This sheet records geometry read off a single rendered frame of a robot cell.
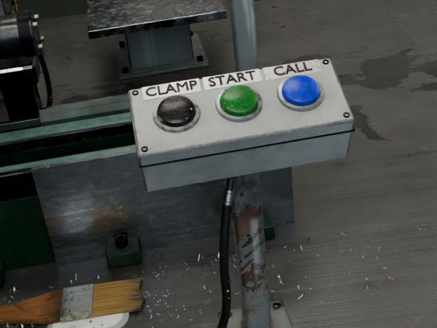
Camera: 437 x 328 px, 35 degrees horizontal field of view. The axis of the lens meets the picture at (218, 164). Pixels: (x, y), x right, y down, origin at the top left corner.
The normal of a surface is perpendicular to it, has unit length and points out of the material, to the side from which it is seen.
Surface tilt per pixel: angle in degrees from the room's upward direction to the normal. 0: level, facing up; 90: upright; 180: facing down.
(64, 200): 90
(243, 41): 90
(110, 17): 0
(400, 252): 0
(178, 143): 24
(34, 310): 0
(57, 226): 90
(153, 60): 90
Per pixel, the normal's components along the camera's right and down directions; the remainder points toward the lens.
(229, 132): -0.03, -0.58
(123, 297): -0.07, -0.85
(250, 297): 0.16, 0.49
